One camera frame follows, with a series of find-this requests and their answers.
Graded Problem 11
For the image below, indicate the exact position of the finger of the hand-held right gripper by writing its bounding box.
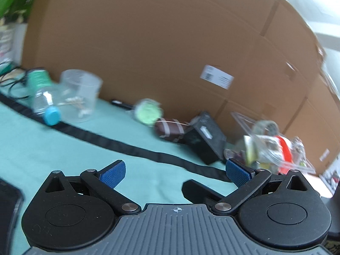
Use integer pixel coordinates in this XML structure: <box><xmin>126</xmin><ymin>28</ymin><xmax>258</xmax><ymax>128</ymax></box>
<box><xmin>182</xmin><ymin>179</ymin><xmax>224</xmax><ymax>206</ymax></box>

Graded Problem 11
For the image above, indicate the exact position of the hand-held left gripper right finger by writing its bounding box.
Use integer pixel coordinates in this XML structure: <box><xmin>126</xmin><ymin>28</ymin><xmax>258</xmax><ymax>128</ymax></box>
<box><xmin>212</xmin><ymin>158</ymin><xmax>313</xmax><ymax>215</ymax></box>

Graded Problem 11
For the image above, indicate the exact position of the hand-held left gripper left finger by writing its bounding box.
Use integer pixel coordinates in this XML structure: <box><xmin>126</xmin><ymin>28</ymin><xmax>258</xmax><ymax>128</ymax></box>
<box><xmin>40</xmin><ymin>160</ymin><xmax>141</xmax><ymax>215</ymax></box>

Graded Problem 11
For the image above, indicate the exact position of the clear plastic clamshell container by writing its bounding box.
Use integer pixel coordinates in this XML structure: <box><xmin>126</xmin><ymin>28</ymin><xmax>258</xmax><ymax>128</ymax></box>
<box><xmin>224</xmin><ymin>112</ymin><xmax>316</xmax><ymax>176</ymax></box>

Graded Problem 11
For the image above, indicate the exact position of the clear printed tape roll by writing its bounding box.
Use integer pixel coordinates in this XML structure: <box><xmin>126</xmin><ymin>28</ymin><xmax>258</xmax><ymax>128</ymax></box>
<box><xmin>251</xmin><ymin>120</ymin><xmax>278</xmax><ymax>139</ymax></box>

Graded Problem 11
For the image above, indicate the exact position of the yellow green small box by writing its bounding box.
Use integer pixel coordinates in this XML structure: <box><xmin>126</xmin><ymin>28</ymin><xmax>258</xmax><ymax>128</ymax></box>
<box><xmin>243</xmin><ymin>135</ymin><xmax>257</xmax><ymax>164</ymax></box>

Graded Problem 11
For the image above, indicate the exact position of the white printed carton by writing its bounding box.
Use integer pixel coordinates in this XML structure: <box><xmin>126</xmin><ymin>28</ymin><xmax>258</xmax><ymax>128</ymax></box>
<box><xmin>320</xmin><ymin>154</ymin><xmax>340</xmax><ymax>200</ymax></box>

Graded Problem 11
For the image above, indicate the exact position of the black cardboard box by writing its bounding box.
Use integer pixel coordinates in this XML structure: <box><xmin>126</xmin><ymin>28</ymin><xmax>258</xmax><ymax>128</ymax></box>
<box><xmin>183</xmin><ymin>112</ymin><xmax>227</xmax><ymax>166</ymax></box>

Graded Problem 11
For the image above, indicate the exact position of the teal cloth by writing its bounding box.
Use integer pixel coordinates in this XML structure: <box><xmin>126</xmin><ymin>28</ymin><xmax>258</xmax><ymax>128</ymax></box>
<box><xmin>0</xmin><ymin>82</ymin><xmax>239</xmax><ymax>255</ymax></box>

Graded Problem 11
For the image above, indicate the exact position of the orange round lid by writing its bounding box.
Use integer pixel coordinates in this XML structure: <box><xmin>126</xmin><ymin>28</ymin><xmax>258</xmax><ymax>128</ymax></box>
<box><xmin>276</xmin><ymin>135</ymin><xmax>293</xmax><ymax>174</ymax></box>

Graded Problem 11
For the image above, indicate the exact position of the brown bundle with white bands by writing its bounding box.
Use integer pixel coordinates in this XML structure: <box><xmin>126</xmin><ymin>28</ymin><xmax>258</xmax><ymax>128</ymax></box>
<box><xmin>155</xmin><ymin>117</ymin><xmax>190</xmax><ymax>144</ymax></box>

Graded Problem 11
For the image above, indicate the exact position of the light green round item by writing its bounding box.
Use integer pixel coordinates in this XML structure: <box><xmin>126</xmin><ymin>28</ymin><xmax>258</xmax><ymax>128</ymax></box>
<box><xmin>133</xmin><ymin>98</ymin><xmax>163</xmax><ymax>126</ymax></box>

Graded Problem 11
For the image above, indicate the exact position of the black marker pen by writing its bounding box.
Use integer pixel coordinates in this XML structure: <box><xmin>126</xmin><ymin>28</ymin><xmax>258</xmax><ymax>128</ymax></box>
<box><xmin>110</xmin><ymin>99</ymin><xmax>135</xmax><ymax>110</ymax></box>

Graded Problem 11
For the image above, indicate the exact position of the bunch of cotton swabs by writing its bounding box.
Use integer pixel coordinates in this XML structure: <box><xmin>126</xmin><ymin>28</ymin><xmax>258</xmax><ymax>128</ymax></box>
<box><xmin>57</xmin><ymin>98</ymin><xmax>92</xmax><ymax>117</ymax></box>

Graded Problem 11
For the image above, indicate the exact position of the clear plastic cup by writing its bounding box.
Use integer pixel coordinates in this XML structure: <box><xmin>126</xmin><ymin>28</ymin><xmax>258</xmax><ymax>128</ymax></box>
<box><xmin>59</xmin><ymin>69</ymin><xmax>103</xmax><ymax>124</ymax></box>

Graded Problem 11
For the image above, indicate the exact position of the white shipping label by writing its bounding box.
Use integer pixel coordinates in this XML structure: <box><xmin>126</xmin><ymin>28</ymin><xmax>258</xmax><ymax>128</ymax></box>
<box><xmin>200</xmin><ymin>64</ymin><xmax>235</xmax><ymax>90</ymax></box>

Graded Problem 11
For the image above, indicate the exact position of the black flat device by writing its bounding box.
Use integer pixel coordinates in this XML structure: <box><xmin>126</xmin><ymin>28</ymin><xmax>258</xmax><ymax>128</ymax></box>
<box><xmin>0</xmin><ymin>178</ymin><xmax>25</xmax><ymax>255</ymax></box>

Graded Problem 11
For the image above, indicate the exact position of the plastic bottle with blue cap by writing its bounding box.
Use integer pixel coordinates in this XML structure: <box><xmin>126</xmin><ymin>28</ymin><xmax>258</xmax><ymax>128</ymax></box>
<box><xmin>28</xmin><ymin>69</ymin><xmax>62</xmax><ymax>126</ymax></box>

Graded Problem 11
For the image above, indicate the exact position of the large brown cardboard box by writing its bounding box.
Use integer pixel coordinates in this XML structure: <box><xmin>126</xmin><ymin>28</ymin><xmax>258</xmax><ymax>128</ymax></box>
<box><xmin>21</xmin><ymin>0</ymin><xmax>340</xmax><ymax>176</ymax></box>

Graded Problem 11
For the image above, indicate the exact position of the black fabric strap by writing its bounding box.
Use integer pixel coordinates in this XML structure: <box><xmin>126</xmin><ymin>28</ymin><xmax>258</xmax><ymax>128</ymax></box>
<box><xmin>0</xmin><ymin>92</ymin><xmax>233</xmax><ymax>184</ymax></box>

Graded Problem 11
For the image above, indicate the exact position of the black cable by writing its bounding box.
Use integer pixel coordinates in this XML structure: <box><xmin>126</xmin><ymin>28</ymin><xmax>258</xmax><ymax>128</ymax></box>
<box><xmin>0</xmin><ymin>68</ymin><xmax>35</xmax><ymax>99</ymax></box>

